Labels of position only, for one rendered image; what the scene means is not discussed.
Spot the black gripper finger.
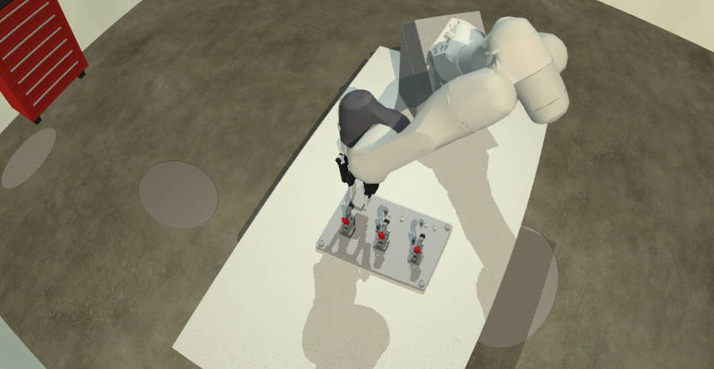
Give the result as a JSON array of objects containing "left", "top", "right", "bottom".
[
  {"left": 336, "top": 153, "right": 356, "bottom": 200},
  {"left": 363, "top": 182, "right": 379, "bottom": 206}
]

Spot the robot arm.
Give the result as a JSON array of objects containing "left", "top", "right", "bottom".
[{"left": 337, "top": 16, "right": 570, "bottom": 184}]

